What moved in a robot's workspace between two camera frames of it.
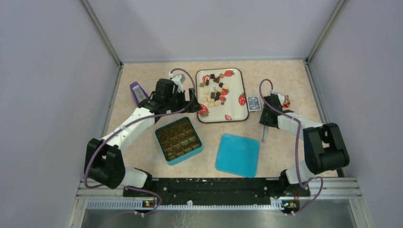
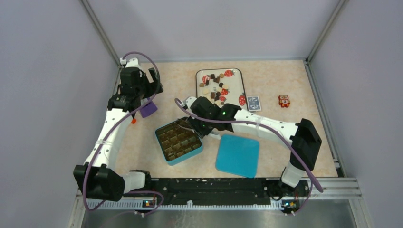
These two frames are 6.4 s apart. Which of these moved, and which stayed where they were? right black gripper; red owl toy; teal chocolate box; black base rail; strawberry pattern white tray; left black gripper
Moved: right black gripper; left black gripper
Stayed: black base rail; strawberry pattern white tray; teal chocolate box; red owl toy
